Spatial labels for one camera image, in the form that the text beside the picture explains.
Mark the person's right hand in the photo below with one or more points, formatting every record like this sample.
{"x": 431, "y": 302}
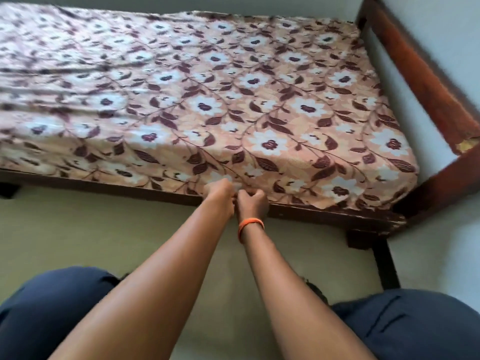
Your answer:
{"x": 253, "y": 206}

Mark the person's dark trousers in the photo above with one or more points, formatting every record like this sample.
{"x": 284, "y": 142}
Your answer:
{"x": 56, "y": 307}

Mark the orange wrist band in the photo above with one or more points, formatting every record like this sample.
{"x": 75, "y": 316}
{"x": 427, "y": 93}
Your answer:
{"x": 249, "y": 222}

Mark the peach floral sheet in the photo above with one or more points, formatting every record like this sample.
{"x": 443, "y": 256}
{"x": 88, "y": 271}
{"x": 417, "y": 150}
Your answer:
{"x": 187, "y": 89}

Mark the person's left hand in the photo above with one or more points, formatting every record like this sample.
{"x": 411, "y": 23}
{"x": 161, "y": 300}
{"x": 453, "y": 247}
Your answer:
{"x": 222, "y": 194}

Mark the person's right forearm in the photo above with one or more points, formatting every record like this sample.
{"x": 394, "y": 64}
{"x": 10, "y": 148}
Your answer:
{"x": 300, "y": 307}

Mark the black bed frame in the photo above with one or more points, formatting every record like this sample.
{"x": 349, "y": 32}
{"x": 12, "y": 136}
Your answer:
{"x": 337, "y": 217}

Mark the person's bare foot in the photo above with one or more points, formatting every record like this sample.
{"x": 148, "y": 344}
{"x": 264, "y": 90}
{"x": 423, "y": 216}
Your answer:
{"x": 318, "y": 292}

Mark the person's left forearm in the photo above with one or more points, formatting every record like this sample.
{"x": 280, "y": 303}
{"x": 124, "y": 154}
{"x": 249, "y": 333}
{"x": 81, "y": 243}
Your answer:
{"x": 150, "y": 296}

